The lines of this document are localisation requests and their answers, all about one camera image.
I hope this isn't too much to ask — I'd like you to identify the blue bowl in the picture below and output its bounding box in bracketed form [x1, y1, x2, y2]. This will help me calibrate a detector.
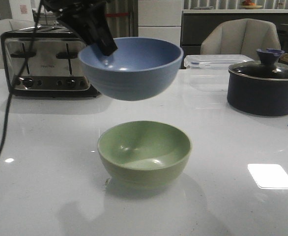
[78, 37, 183, 101]

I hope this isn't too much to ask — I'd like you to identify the beige armchair right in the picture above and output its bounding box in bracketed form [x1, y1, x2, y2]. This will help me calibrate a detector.
[200, 18, 281, 59]

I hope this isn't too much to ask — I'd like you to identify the red barrier belt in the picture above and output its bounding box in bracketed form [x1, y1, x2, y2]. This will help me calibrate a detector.
[105, 12, 130, 18]

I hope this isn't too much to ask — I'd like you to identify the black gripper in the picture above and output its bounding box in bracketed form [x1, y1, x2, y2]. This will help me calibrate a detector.
[42, 0, 117, 56]

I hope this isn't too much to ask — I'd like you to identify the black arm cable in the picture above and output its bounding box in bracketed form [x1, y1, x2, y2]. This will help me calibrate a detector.
[0, 0, 45, 217]

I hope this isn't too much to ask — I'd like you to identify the dark kitchen counter cabinet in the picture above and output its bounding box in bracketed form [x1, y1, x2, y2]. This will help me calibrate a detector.
[180, 9, 288, 56]

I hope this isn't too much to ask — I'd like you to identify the black chrome four-slot toaster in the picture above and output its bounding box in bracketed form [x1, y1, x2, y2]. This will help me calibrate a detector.
[0, 27, 100, 97]

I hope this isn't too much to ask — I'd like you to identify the dark blue cooking pot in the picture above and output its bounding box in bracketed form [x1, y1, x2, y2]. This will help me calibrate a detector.
[227, 73, 288, 117]

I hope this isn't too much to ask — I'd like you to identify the clear plastic storage container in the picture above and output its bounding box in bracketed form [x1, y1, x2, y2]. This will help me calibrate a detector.
[183, 55, 252, 92]

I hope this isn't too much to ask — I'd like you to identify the white refrigerator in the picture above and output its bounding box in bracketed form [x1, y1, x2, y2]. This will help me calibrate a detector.
[138, 0, 183, 45]

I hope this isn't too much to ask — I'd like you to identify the glass pot lid blue knob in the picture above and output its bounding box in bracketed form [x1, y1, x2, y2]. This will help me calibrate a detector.
[229, 49, 288, 82]

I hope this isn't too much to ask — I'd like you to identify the fruit bowl on counter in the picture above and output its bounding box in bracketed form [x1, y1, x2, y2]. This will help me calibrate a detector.
[240, 0, 262, 9]

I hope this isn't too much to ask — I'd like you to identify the green bowl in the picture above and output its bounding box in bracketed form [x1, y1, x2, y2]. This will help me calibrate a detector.
[97, 120, 192, 189]

